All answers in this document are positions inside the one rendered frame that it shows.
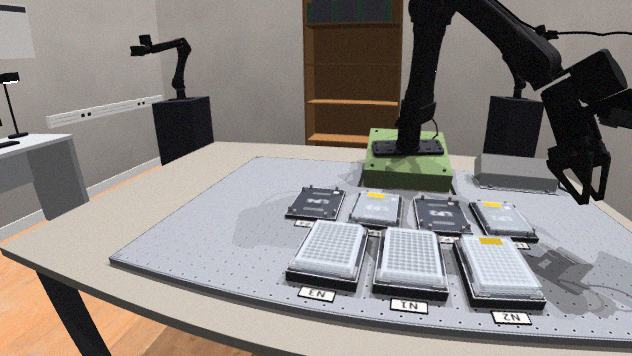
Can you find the white button panel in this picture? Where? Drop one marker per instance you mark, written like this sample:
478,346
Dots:
513,173

